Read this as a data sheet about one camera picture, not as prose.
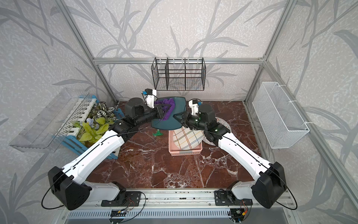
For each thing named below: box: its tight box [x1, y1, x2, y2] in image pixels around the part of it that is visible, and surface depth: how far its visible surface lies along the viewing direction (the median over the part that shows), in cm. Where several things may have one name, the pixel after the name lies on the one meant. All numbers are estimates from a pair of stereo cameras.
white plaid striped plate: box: [172, 126, 205, 150], surface depth 94 cm
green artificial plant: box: [73, 101, 116, 145], surface depth 78 cm
